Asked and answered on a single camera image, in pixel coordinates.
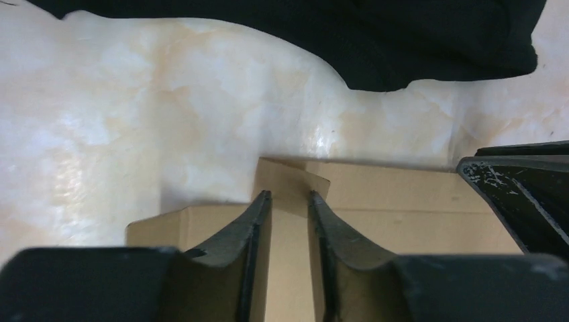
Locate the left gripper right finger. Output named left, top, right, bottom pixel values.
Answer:
left=309, top=191, right=412, bottom=321

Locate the black cloth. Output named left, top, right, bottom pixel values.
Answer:
left=36, top=0, right=545, bottom=92

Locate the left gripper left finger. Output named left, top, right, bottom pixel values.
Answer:
left=155, top=191, right=272, bottom=321

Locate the brown cardboard paper box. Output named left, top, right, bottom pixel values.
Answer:
left=125, top=158, right=520, bottom=321

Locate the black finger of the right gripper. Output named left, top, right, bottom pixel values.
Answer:
left=456, top=141, right=568, bottom=258

